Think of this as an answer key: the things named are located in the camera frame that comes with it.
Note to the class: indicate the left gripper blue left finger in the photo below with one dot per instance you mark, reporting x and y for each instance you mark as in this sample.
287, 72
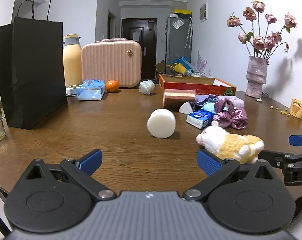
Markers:
90, 162

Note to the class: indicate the purple textured vase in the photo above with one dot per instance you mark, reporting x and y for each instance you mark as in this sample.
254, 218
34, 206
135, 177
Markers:
256, 76

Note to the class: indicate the white round foam sponge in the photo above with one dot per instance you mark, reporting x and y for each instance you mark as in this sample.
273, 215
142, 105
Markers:
161, 123

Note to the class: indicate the white wedge sponge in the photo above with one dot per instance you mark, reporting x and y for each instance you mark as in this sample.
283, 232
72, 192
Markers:
186, 108

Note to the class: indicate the white wall panel box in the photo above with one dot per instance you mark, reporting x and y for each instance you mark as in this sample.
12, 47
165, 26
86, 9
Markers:
203, 12

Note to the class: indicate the pink ribbed small suitcase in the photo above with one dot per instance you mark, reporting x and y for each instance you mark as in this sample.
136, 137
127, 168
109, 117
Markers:
112, 59

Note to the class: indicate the dark wooden door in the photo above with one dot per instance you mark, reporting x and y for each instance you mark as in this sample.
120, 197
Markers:
144, 32

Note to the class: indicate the light blue fluffy plush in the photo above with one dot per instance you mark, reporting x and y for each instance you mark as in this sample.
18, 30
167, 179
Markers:
209, 106

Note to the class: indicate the grey refrigerator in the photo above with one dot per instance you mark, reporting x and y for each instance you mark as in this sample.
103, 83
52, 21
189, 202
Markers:
177, 39

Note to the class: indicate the pink layered sponge block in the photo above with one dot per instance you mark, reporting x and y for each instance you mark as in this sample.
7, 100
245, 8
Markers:
177, 97

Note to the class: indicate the dried pink roses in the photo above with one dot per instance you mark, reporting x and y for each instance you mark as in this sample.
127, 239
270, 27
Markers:
260, 40

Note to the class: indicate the blue wet wipes pack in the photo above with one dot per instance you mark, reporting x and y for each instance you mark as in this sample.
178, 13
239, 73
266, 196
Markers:
91, 90

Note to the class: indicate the white yellow plush toy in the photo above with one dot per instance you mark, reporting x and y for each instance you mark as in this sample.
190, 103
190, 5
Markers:
217, 141

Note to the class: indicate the black paper shopping bag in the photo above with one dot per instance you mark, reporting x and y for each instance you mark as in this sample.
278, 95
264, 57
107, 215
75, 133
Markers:
32, 83

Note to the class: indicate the lilac fluffy headband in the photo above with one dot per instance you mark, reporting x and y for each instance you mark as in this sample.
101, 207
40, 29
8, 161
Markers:
237, 102

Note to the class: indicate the red cardboard fruit box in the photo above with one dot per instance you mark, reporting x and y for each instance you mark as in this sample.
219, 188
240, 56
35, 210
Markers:
201, 85

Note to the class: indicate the white charger with cable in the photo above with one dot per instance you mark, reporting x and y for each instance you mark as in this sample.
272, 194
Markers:
72, 90

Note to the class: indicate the orange tangerine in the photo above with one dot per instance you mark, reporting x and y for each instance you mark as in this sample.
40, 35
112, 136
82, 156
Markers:
112, 86

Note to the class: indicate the yellow box on refrigerator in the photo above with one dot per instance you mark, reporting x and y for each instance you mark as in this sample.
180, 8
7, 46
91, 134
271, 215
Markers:
181, 11

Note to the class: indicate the lavender knit cloth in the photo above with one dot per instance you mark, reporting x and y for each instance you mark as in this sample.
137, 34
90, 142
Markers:
201, 100

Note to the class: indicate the yellow cartoon mug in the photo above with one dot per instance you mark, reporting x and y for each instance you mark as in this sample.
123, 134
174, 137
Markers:
296, 108

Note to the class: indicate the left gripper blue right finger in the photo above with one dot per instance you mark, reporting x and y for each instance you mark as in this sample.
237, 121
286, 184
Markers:
208, 162

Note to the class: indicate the clear plastic bag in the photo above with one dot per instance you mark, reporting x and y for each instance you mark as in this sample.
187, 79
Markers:
146, 87

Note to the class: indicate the yellow thermos bottle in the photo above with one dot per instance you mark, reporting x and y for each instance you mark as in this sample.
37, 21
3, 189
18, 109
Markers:
72, 60

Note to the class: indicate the mauve satin cloth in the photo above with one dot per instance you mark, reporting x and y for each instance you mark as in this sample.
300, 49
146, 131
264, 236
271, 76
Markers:
229, 116

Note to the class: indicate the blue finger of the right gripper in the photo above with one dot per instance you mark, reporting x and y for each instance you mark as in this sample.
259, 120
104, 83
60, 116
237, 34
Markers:
295, 140

